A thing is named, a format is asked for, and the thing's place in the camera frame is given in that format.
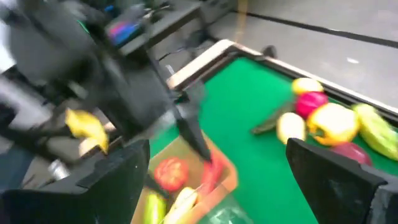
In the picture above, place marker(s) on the small red tomato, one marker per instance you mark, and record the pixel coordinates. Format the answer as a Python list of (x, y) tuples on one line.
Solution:
[(171, 174)]

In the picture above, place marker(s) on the metal cylinder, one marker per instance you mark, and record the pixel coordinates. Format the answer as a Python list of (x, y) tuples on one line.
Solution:
[(58, 169)]

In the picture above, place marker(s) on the red apple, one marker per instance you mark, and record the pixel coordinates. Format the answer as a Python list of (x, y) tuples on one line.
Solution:
[(311, 104)]

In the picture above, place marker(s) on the pale yellow lemon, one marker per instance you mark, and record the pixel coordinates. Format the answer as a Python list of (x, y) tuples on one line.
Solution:
[(290, 127)]

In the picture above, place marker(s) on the yellow bell pepper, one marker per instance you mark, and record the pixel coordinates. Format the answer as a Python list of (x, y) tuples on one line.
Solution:
[(334, 124)]

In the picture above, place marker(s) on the pale yellow corn cob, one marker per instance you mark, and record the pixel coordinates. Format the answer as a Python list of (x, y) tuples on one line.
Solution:
[(182, 202)]

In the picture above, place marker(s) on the yellow banana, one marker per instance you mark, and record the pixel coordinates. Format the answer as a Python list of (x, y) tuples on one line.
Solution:
[(85, 126)]

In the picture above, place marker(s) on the orange translucent plastic bin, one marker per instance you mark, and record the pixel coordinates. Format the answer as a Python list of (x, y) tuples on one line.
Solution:
[(168, 149)]

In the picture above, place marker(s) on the device with colourful screen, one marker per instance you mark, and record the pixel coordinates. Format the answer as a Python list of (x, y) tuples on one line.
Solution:
[(124, 32)]

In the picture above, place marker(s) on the dark green cucumber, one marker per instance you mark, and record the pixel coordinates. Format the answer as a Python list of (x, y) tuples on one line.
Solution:
[(270, 123)]

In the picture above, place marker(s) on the clear plastic bin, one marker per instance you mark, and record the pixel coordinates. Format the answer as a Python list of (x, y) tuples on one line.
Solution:
[(227, 214)]

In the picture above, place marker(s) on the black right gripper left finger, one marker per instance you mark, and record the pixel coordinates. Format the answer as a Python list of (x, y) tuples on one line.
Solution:
[(93, 193)]

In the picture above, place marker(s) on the black wheel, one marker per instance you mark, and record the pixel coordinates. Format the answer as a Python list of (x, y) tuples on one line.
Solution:
[(270, 51)]

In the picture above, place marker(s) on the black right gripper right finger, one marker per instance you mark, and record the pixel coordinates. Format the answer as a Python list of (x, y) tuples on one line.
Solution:
[(335, 193)]

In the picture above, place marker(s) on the red pepper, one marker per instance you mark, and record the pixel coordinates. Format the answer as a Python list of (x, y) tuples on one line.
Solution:
[(211, 177)]

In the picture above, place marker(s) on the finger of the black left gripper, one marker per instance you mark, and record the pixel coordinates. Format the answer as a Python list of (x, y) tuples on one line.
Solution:
[(194, 133)]

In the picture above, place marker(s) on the green table mat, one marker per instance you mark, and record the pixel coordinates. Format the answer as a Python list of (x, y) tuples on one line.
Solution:
[(264, 174)]

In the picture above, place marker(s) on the yellow-green corn cob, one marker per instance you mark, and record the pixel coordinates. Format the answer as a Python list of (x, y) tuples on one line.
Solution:
[(376, 130)]

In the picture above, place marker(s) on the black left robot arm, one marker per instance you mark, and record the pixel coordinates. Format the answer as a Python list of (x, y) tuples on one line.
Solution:
[(46, 46)]

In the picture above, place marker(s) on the grey desk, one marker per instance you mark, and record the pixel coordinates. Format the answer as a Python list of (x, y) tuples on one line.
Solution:
[(174, 18)]

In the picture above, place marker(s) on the yellow mango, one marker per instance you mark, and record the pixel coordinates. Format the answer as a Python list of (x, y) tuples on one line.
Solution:
[(306, 86)]

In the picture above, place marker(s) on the wooden table frame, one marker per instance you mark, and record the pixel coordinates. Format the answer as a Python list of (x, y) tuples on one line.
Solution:
[(199, 63)]

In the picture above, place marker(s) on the dark purple-red fruit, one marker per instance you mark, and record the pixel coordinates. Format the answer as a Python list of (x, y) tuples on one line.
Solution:
[(353, 152)]

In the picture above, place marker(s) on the light green cucumber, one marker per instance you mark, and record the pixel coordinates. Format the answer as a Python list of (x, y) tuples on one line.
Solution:
[(154, 208)]

